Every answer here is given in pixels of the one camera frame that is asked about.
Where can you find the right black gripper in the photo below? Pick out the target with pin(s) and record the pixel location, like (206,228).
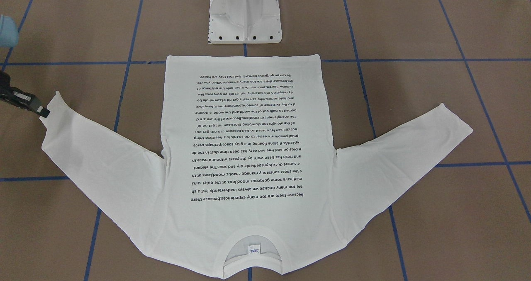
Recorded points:
(21,97)

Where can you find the white long-sleeve printed shirt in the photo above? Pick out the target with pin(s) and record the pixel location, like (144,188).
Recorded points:
(248,174)

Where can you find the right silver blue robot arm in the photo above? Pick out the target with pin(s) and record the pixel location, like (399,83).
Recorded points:
(9,37)

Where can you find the white camera stand column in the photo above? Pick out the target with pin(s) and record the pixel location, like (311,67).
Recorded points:
(244,22)

